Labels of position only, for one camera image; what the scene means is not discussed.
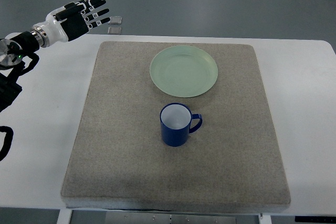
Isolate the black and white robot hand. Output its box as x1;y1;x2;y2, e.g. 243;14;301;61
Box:
30;0;110;48

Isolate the blue enamel mug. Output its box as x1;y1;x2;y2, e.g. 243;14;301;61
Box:
160;102;203;147

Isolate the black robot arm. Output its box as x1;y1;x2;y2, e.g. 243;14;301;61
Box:
1;31;40;111

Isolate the lower floor socket plate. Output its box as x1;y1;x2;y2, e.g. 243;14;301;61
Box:
108;26;122;35

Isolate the floor socket plate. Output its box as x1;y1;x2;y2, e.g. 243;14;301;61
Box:
108;16;122;25
108;26;122;35

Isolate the upper floor socket plate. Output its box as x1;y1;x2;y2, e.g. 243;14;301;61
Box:
108;16;122;25

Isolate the light green plate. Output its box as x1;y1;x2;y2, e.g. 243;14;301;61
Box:
150;45;218;98

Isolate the grey felt mat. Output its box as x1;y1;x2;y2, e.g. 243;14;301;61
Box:
60;41;291;213

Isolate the black bar under table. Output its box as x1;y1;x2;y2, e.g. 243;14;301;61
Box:
295;216;336;223

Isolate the black cable loop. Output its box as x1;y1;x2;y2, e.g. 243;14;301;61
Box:
0;126;14;162

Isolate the metal table frame bracket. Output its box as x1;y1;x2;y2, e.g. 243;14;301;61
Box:
105;211;237;224

